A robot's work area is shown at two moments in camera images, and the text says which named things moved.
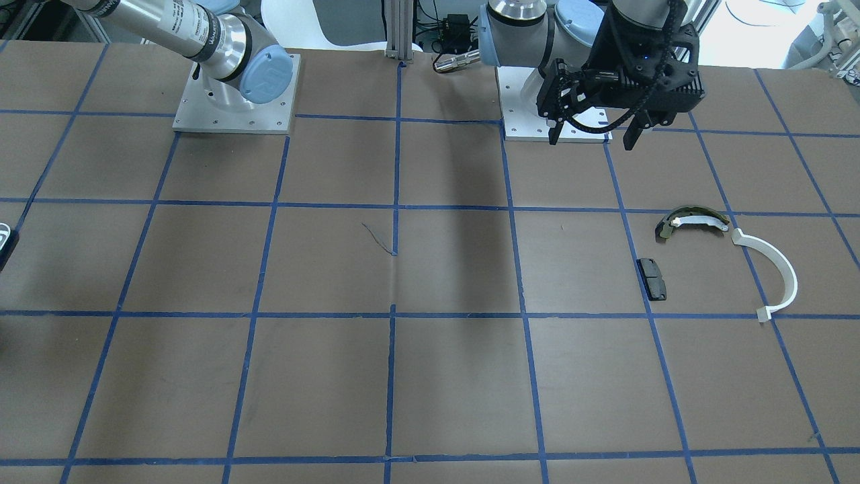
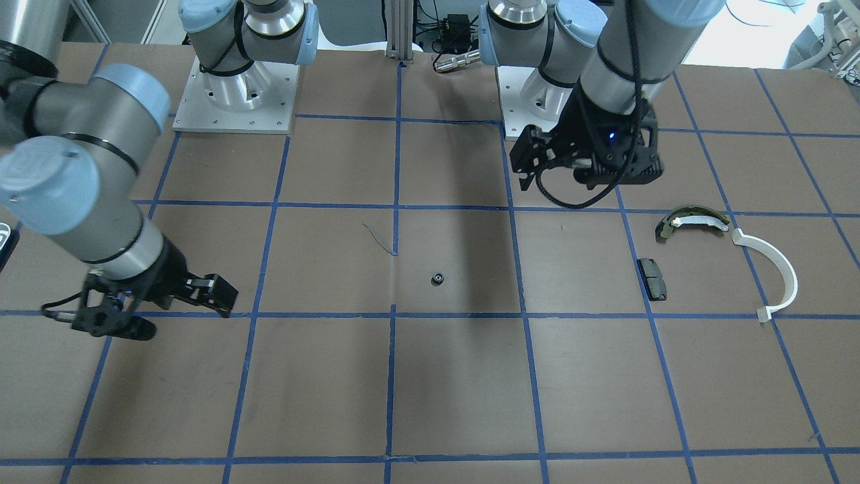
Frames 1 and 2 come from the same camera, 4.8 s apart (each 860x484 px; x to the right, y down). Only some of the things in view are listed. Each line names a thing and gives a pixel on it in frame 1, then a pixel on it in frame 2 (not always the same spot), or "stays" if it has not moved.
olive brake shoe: x=693 y=215 stays
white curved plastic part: x=789 y=277 stays
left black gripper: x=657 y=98 to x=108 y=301
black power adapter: x=456 y=33 stays
